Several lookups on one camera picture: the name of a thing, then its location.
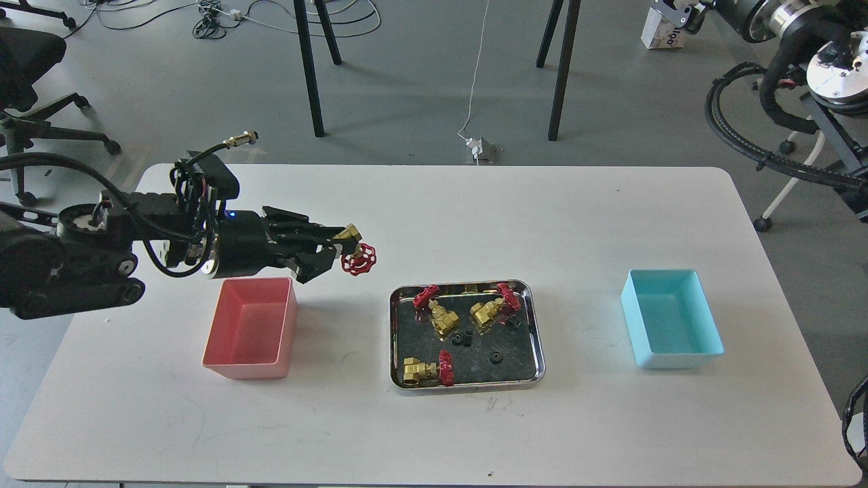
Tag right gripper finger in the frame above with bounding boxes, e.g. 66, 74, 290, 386
650, 1, 707, 33

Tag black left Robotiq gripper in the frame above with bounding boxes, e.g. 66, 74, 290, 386
215, 206, 355, 284

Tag brass valve red handle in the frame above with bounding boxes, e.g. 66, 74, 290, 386
332, 224, 377, 276

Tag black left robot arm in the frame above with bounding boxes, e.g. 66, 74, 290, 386
1, 131, 377, 319

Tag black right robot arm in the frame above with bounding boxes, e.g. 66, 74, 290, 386
648, 1, 867, 232

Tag white cardboard box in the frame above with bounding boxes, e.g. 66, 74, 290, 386
639, 7, 688, 49

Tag pink plastic box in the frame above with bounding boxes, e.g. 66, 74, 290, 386
202, 277, 298, 380

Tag brass valve top left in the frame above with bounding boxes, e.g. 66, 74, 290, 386
412, 285, 459, 339

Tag brass valve bottom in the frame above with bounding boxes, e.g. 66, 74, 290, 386
401, 350, 455, 386

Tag small black gear centre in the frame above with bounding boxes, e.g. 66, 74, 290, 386
450, 331, 475, 347

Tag brass valve top right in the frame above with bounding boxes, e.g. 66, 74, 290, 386
469, 282, 521, 334

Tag small black gear upper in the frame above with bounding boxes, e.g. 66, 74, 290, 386
505, 313, 523, 330

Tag light blue plastic box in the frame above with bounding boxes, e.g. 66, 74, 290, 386
620, 269, 726, 369

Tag black table leg right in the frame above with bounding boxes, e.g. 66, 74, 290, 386
536, 0, 582, 142

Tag black table leg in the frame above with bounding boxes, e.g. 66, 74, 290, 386
292, 0, 342, 137
536, 0, 582, 142

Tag shiny metal tray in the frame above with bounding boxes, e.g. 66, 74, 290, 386
389, 280, 546, 392

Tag white power adapter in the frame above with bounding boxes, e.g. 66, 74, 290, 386
465, 137, 497, 165

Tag white chair at right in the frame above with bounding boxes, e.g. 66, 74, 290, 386
753, 131, 827, 232

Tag black table leg left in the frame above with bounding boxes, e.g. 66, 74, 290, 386
292, 0, 342, 137

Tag white cable on floor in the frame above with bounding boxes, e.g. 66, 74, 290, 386
458, 0, 490, 143

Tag tangled floor cables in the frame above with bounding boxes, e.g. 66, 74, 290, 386
80, 0, 382, 40

